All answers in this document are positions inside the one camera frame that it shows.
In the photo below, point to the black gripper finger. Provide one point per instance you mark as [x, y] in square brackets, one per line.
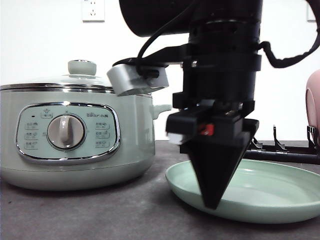
[217, 161]

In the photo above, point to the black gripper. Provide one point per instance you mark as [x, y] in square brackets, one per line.
[218, 92]

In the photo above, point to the green plate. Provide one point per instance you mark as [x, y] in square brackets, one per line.
[261, 192]

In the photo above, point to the glass steamer lid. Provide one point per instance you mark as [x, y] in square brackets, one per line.
[81, 77]

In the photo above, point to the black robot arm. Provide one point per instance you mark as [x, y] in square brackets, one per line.
[214, 26]

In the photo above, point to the pink plate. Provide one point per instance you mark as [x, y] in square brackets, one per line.
[312, 101]

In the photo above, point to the black plate rack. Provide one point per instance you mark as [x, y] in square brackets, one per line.
[299, 154]

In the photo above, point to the green electric steamer pot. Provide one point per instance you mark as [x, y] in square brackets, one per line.
[75, 140]

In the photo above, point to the black camera cable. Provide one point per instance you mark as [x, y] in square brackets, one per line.
[152, 73]

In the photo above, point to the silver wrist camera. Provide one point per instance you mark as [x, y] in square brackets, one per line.
[125, 80]

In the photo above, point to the white wall socket right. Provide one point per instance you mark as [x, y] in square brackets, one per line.
[311, 18]

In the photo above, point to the white wall socket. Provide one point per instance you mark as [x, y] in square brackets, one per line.
[311, 18]
[93, 11]

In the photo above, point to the white wall socket left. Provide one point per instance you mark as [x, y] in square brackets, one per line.
[93, 11]

